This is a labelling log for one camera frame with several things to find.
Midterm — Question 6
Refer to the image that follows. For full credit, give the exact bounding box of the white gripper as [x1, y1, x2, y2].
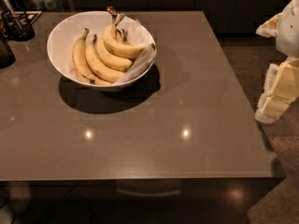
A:
[255, 0, 299, 124]

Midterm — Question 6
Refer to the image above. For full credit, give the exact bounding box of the yellow banana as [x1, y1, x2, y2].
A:
[95, 36, 133, 71]
[85, 35, 124, 83]
[72, 28, 111, 86]
[103, 7, 145, 59]

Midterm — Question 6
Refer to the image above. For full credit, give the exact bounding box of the white ceramic bowl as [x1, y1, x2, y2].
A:
[46, 10, 157, 92]

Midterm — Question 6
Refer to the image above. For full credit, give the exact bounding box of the black pen holder cup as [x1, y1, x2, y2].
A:
[3, 11, 35, 41]

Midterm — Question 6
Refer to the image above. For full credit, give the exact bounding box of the dark round container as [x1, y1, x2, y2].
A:
[0, 36, 16, 68]

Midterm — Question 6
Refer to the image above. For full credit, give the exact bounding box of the white pen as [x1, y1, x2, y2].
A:
[3, 0, 22, 30]

